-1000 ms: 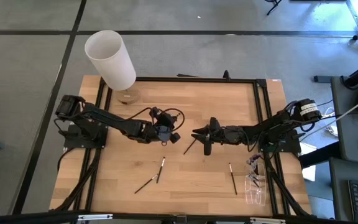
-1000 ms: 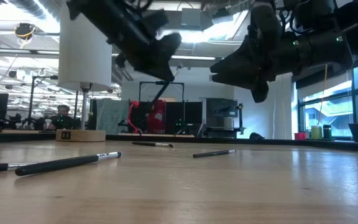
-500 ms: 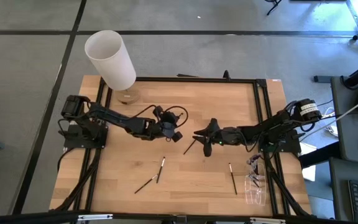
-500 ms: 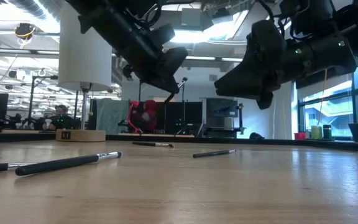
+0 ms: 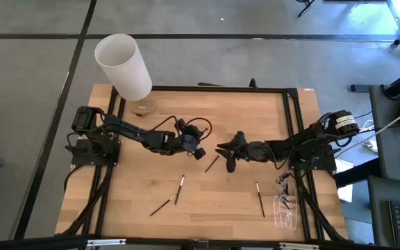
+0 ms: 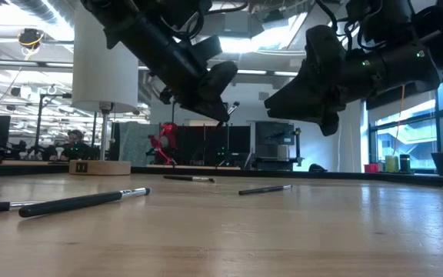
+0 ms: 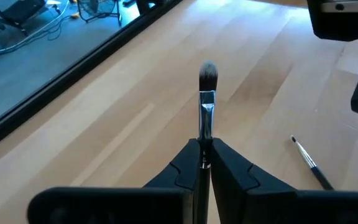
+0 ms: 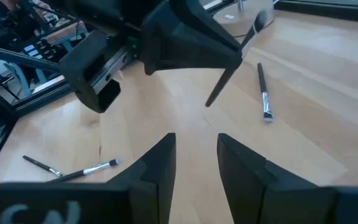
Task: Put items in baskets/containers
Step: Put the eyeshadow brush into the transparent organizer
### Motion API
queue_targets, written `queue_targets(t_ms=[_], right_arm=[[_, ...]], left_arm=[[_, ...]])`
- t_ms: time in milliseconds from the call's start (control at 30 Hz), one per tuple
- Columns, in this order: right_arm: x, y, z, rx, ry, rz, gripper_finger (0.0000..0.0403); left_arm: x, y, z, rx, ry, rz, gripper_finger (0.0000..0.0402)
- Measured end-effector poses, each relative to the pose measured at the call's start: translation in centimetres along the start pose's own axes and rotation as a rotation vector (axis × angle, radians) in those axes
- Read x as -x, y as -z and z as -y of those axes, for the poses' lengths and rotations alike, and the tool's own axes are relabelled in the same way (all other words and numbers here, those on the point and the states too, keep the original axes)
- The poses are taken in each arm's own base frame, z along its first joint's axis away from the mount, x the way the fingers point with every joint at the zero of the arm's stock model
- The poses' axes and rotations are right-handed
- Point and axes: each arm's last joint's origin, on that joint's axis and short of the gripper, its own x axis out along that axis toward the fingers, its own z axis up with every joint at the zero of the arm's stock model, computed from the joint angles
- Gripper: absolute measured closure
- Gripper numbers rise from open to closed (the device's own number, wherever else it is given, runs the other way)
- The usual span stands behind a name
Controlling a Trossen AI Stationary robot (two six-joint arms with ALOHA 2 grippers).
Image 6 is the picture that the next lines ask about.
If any black cup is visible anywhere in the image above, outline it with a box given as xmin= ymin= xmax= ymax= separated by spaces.
xmin=398 ymin=153 xmax=412 ymax=174

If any yellow cable reel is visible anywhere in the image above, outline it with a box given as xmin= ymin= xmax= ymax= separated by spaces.
xmin=16 ymin=28 xmax=45 ymax=51

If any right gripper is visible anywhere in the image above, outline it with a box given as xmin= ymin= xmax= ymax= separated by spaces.
xmin=264 ymin=25 xmax=384 ymax=137

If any black aluminium table frame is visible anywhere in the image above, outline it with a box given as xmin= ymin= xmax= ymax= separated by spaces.
xmin=0 ymin=161 xmax=443 ymax=190

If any black light stand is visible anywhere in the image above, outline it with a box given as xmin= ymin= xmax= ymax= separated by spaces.
xmin=32 ymin=92 xmax=73 ymax=159

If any green cup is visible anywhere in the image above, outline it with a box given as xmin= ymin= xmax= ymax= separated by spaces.
xmin=384 ymin=155 xmax=400 ymax=174

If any person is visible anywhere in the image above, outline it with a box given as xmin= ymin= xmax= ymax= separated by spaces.
xmin=50 ymin=129 xmax=96 ymax=162
xmin=158 ymin=122 xmax=180 ymax=152

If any red desk lamp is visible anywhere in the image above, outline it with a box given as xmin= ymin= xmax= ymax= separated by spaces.
xmin=147 ymin=134 xmax=177 ymax=167

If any white shade wooden table lamp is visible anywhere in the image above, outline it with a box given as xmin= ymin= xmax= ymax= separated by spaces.
xmin=68 ymin=2 xmax=140 ymax=177

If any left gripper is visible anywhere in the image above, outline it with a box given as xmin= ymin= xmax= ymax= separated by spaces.
xmin=159 ymin=45 xmax=240 ymax=123

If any black partition panel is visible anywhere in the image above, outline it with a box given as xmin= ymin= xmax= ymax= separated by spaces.
xmin=158 ymin=125 xmax=251 ymax=167

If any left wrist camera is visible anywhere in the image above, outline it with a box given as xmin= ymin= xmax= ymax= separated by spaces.
xmin=188 ymin=35 xmax=223 ymax=61

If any grey-green cloth partition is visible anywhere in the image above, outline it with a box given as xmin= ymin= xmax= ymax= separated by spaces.
xmin=117 ymin=122 xmax=161 ymax=167

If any dark robot station cabinet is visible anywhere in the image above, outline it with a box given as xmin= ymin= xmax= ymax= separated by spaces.
xmin=250 ymin=121 xmax=304 ymax=172

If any grey ceiling air unit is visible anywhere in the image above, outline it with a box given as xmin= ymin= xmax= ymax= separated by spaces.
xmin=224 ymin=11 xmax=251 ymax=34

